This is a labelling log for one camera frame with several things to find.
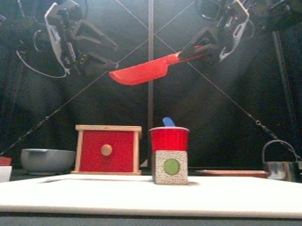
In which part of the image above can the toy sushi roll green core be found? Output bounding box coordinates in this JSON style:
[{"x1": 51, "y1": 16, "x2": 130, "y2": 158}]
[{"x1": 151, "y1": 149, "x2": 190, "y2": 185}]

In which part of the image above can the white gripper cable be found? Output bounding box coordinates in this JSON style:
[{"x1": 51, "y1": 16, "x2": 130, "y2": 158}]
[{"x1": 15, "y1": 29, "x2": 68, "y2": 79}]

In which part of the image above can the grey bowl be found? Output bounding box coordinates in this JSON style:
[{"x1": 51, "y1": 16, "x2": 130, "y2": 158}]
[{"x1": 19, "y1": 147, "x2": 76, "y2": 175}]

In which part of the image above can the wooden box with red drawer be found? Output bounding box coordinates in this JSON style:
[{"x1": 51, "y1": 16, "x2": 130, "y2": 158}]
[{"x1": 71, "y1": 124, "x2": 143, "y2": 177}]

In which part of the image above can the red plastic cup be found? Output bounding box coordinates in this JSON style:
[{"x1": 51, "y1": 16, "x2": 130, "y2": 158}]
[{"x1": 148, "y1": 126, "x2": 191, "y2": 154}]

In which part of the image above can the vertical metal frame pole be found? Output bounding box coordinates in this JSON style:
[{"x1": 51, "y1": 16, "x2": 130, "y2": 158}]
[{"x1": 147, "y1": 0, "x2": 156, "y2": 131}]

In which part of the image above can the small metal pot with handle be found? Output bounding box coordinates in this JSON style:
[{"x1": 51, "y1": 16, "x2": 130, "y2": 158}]
[{"x1": 261, "y1": 139, "x2": 302, "y2": 183}]

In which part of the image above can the red toy knife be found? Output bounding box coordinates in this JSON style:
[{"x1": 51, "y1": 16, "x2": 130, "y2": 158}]
[{"x1": 107, "y1": 45, "x2": 207, "y2": 87}]

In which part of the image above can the blue plastic spoon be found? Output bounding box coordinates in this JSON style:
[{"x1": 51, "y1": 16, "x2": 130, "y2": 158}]
[{"x1": 162, "y1": 117, "x2": 177, "y2": 128}]

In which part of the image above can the brown rectangular tray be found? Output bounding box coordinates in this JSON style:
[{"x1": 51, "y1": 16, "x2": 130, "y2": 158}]
[{"x1": 195, "y1": 169, "x2": 271, "y2": 179}]

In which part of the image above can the white cutting board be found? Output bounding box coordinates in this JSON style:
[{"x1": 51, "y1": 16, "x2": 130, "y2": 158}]
[{"x1": 0, "y1": 172, "x2": 302, "y2": 221}]

